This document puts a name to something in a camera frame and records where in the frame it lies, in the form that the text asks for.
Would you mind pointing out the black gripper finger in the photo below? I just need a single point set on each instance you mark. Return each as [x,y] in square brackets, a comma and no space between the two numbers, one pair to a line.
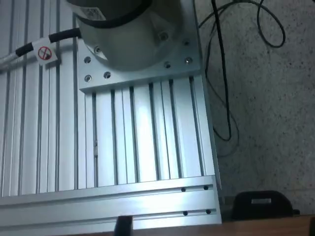
[124,227]

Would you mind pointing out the silver blue UR5e robot arm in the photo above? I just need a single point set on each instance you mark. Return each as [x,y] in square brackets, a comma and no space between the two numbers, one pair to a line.
[128,37]

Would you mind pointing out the aluminium profile robot stand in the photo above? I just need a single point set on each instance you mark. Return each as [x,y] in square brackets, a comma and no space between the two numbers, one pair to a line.
[147,137]

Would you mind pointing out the black box on floor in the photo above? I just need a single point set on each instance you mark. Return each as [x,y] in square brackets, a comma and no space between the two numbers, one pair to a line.
[263,205]

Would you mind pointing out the aluminium robot mounting plate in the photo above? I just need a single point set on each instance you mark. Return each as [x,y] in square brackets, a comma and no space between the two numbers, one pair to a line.
[147,76]

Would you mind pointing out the white warning label tag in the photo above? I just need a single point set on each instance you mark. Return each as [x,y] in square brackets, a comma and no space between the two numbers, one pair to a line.
[45,52]

